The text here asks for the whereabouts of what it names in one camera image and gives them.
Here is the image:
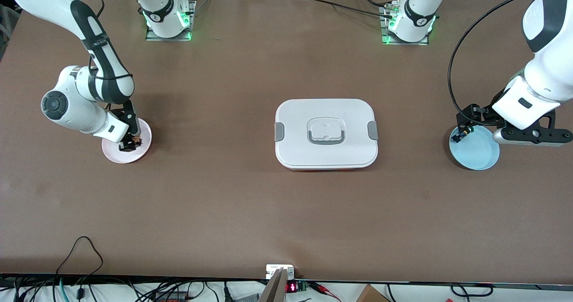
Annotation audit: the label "white lidded plastic box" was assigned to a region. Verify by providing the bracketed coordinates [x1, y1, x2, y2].
[274, 98, 379, 171]

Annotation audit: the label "small white electronics box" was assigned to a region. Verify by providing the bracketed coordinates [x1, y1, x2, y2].
[266, 264, 295, 279]

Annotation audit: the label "pink round plate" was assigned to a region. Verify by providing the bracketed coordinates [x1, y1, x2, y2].
[102, 118, 153, 164]

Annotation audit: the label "light blue round plate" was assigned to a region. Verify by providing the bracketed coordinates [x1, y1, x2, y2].
[449, 124, 500, 171]

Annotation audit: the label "brown cardboard piece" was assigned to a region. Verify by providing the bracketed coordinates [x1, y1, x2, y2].
[356, 284, 391, 302]

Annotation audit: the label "grey aluminium profile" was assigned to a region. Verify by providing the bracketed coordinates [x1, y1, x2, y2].
[259, 268, 288, 302]

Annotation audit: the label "red clip leads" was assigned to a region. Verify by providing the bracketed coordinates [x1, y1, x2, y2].
[309, 282, 341, 302]

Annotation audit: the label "blue and yellow switch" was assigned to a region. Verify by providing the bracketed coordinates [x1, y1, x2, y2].
[451, 125, 474, 143]

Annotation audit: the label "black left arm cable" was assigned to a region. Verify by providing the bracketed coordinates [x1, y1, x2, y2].
[449, 0, 551, 115]

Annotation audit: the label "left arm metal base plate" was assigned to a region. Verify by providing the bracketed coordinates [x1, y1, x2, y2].
[381, 4, 429, 46]

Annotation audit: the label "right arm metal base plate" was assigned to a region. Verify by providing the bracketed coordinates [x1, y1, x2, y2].
[145, 0, 197, 42]

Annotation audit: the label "thin black looped cable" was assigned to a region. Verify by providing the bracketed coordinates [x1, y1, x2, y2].
[56, 236, 104, 289]

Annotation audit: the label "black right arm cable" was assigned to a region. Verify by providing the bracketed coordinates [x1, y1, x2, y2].
[67, 0, 135, 81]

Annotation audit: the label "black cable to arm base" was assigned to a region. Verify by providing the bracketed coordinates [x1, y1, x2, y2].
[307, 0, 394, 18]

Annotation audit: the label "black cable loop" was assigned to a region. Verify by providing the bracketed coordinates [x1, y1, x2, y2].
[450, 283, 494, 299]

